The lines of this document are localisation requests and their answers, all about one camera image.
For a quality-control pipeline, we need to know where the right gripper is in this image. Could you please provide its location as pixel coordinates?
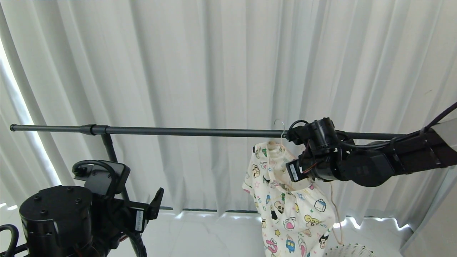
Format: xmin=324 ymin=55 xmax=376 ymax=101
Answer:
xmin=286 ymin=152 xmax=345 ymax=184

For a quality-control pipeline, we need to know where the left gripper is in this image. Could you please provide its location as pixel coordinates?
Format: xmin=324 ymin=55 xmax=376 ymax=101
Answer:
xmin=105 ymin=187 xmax=165 ymax=248

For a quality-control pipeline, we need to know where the pink clothes hanger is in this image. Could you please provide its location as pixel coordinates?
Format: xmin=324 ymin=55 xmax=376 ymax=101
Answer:
xmin=329 ymin=182 xmax=344 ymax=246
xmin=273 ymin=119 xmax=287 ymax=143

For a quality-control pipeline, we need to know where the cream printed garment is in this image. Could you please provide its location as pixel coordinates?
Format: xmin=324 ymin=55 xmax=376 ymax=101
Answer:
xmin=242 ymin=141 xmax=337 ymax=257

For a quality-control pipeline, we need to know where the black clothes rack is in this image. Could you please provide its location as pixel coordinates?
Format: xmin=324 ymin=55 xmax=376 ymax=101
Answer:
xmin=10 ymin=124 xmax=407 ymax=257

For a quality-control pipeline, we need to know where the white laundry basket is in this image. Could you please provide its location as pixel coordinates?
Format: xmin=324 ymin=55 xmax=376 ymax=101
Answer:
xmin=323 ymin=243 xmax=376 ymax=257

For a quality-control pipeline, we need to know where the white curtain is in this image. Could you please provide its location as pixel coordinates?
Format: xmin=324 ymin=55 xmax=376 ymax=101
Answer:
xmin=0 ymin=0 xmax=457 ymax=232

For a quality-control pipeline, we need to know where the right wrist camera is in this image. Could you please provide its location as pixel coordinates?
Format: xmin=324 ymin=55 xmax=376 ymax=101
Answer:
xmin=287 ymin=120 xmax=312 ymax=145

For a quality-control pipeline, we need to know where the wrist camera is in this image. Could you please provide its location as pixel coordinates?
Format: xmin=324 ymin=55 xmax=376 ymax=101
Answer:
xmin=287 ymin=120 xmax=312 ymax=145
xmin=72 ymin=160 xmax=131 ymax=201

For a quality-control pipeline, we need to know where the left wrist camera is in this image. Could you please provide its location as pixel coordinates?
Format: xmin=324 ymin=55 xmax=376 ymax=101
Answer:
xmin=72 ymin=160 xmax=131 ymax=201

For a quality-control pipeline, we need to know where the black cable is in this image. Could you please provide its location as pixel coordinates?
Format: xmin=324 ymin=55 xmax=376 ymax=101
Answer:
xmin=421 ymin=101 xmax=457 ymax=135
xmin=0 ymin=224 xmax=19 ymax=257

